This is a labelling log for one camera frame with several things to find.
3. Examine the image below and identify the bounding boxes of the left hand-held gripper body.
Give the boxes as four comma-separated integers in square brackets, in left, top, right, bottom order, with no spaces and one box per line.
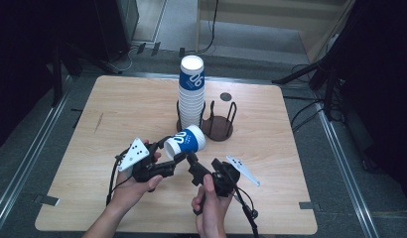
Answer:
[117,137,177,183]

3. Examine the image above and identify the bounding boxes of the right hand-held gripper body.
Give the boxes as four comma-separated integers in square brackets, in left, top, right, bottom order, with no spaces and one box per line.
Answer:
[208,155,262,198]

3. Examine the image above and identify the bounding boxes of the blue and white paper cup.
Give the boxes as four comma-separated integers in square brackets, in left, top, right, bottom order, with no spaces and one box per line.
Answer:
[163,124,206,160]

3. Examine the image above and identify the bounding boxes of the stack of paper cups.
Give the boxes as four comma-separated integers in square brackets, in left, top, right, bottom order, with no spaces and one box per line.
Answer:
[177,55,206,131]

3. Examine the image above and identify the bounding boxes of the person's left hand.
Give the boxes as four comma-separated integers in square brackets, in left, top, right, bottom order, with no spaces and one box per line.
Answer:
[111,169,165,213]

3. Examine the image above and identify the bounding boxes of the person's right hand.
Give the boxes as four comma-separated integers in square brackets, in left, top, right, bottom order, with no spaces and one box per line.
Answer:
[191,174,234,233]

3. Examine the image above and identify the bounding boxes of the dark cup holder with rods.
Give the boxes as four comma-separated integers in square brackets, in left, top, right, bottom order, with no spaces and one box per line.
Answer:
[201,100,238,143]
[176,99,207,134]

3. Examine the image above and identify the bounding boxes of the grey tape strip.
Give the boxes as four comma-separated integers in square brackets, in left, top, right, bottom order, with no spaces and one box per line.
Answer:
[34,194,61,207]
[298,200,323,212]

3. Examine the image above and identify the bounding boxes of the black metal stand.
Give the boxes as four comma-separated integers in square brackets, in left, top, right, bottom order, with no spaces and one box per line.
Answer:
[50,42,124,107]

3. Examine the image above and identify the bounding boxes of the dark cabinet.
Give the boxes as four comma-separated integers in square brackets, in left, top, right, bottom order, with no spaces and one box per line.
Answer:
[91,0,140,62]

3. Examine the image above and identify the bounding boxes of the black tripod stand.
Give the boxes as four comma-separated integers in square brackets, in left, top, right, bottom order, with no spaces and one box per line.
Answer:
[271,46,345,121]

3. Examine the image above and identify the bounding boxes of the light wooden platform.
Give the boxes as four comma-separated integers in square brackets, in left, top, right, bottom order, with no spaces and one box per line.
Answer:
[196,0,355,64]

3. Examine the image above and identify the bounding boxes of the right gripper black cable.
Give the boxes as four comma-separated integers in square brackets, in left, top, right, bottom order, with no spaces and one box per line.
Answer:
[230,184,261,238]

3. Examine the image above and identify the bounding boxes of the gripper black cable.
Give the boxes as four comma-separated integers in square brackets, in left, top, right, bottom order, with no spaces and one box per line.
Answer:
[230,184,261,238]
[105,154,135,207]

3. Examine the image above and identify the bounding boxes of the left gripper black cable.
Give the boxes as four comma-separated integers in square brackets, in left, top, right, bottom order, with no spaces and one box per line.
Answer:
[105,154,135,207]

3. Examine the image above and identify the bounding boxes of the white floor cable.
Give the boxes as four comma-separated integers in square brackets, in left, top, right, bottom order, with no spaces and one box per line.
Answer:
[107,45,140,75]

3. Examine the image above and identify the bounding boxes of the black floor cables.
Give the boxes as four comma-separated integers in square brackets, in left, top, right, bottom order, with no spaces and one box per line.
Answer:
[283,94,329,134]

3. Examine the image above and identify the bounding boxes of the aluminium floor rail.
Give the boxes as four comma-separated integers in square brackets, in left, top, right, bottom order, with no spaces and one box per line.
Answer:
[0,75,75,230]
[316,108,382,238]

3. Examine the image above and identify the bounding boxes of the black hanging cable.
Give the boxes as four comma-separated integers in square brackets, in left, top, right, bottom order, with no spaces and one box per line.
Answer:
[186,0,220,55]

